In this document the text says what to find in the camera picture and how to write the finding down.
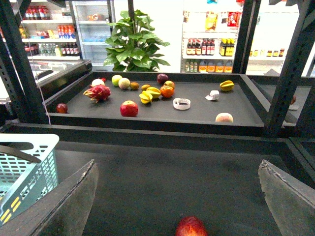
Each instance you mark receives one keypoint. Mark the white round fruit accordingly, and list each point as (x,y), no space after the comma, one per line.
(98,81)

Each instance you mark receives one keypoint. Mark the yellow starfruit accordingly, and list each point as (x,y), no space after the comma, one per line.
(155,92)
(145,97)
(227,85)

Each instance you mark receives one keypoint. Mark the left store drink shelf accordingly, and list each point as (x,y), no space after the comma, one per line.
(48,31)

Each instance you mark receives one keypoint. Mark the small dark red apple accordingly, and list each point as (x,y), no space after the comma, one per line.
(62,108)

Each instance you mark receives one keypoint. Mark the black chest freezer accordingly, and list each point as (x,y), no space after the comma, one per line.
(52,76)

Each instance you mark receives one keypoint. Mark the black metal shelf post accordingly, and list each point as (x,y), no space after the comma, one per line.
(15,69)

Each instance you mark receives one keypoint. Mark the yellow orange mango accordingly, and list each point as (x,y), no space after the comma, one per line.
(8,211)

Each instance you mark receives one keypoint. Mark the glass door refrigerator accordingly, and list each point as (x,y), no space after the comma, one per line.
(92,19)

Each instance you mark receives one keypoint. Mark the right black shelf post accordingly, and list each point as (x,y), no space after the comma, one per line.
(297,55)

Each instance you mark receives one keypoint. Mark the orange persimmon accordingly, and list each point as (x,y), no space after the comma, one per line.
(166,91)

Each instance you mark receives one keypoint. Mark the black upper display tray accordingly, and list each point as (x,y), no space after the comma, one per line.
(245,103)

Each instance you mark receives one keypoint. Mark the pale pink peach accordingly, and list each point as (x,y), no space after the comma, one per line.
(224,117)

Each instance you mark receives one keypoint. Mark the pale green melon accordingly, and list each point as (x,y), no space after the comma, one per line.
(124,83)

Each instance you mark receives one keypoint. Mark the middle black shelf post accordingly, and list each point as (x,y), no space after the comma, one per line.
(245,36)

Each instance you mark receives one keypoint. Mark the green potted plant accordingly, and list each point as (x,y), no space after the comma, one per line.
(133,44)

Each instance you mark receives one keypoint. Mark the small yellow-brown fruit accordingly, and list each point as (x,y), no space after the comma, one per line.
(145,87)

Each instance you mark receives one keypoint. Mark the green apple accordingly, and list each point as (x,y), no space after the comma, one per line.
(115,80)

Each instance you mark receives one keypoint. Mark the right store sauce shelf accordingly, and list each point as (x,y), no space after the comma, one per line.
(210,37)

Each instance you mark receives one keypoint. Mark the small red-yellow apple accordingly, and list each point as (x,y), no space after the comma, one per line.
(169,84)

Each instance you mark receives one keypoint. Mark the rear yellow starfruit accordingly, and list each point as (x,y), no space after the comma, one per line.
(155,92)

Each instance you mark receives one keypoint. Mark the brown kiwi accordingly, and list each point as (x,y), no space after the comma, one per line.
(134,86)

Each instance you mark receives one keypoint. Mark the white crumpled foam net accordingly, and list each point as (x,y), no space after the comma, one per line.
(213,95)

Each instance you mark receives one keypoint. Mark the far right yellow starfruit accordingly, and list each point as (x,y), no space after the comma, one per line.
(227,85)

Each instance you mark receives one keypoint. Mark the pink dragon fruit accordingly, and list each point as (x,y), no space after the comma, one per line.
(98,93)

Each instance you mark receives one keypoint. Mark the light blue plastic basket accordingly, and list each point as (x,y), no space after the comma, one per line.
(20,178)

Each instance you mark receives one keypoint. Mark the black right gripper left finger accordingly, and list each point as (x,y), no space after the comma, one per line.
(63,211)

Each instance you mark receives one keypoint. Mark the front yellow starfruit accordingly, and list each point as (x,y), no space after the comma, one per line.
(145,97)

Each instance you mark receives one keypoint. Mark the red yellow mango on table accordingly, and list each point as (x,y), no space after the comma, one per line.
(191,226)

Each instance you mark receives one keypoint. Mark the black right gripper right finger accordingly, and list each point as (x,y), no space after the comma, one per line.
(290,201)

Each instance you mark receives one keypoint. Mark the large red apple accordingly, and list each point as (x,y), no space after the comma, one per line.
(129,109)

